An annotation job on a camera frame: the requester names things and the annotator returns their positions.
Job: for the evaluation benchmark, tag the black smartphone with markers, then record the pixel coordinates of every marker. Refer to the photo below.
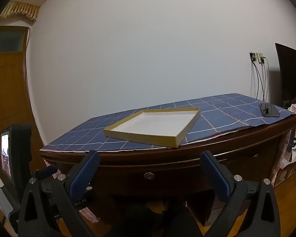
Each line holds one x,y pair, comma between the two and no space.
268,109

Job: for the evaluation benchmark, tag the wooden desk drawer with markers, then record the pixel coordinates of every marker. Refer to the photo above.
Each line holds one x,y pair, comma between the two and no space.
177,175

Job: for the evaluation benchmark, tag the dark wall socket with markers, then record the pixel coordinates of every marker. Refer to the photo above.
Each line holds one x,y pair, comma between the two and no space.
252,56

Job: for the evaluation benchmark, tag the black flat monitor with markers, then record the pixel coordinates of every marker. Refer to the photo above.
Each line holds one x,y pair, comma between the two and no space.
291,74

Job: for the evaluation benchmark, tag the blue checked tablecloth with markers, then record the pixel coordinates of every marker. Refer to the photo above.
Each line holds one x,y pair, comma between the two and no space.
224,113

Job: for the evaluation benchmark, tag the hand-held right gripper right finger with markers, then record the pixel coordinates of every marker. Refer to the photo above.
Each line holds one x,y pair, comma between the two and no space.
217,177

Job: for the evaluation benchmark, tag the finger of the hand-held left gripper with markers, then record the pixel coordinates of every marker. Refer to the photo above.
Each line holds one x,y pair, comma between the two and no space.
46,171

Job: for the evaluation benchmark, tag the white wall socket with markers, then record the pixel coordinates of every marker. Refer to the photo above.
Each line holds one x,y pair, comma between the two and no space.
260,57

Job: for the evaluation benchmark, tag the wooden door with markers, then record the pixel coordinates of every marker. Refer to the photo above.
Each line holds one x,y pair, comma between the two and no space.
7,91

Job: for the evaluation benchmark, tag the dark wooden desk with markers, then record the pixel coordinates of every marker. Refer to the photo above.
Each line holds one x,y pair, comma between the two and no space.
236,140

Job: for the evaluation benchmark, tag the yellow fringed curtain valance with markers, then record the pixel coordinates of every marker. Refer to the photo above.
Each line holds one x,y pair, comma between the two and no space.
21,9

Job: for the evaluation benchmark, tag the shallow tan cardboard tray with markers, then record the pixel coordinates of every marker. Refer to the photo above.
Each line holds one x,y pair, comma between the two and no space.
153,123

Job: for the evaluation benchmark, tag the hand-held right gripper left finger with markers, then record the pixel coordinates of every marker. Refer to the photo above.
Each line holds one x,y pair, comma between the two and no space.
85,175

